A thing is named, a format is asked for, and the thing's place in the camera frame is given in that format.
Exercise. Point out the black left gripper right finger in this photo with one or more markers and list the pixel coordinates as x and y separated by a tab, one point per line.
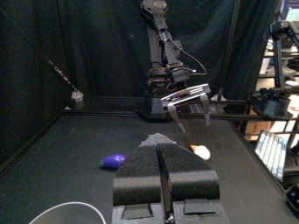
192	175

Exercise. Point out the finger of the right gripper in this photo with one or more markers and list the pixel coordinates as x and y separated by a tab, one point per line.
176	116
206	108

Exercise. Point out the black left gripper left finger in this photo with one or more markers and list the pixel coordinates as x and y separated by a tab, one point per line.
138	172

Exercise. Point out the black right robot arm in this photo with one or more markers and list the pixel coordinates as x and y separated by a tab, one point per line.
162	49

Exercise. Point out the white toy ice cream cone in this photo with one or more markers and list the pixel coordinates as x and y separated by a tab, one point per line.
202	152

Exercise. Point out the grey bowl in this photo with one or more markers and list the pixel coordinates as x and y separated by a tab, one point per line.
84	204

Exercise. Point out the purple toy eggplant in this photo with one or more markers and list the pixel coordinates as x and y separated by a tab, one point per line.
113	160

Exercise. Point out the brown cardboard box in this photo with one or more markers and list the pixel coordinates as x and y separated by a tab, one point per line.
257	127

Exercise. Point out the white computer keyboard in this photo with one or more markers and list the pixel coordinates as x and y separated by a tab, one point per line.
272	153

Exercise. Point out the black frame pole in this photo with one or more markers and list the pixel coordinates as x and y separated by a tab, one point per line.
230	49

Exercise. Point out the white corner bracket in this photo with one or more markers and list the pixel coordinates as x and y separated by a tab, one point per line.
77	95

